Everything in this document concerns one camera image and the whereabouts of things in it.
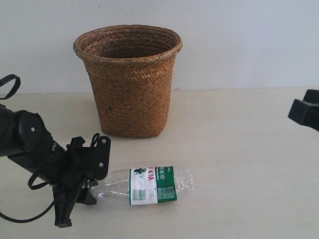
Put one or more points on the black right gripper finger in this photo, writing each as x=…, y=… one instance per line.
x=305, y=112

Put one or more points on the brown woven wicker basket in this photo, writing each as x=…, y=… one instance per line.
x=130, y=68

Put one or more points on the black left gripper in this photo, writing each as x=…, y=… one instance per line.
x=76, y=166

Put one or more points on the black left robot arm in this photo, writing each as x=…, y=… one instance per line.
x=25, y=140

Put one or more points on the clear plastic bottle green label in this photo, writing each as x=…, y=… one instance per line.
x=144, y=185

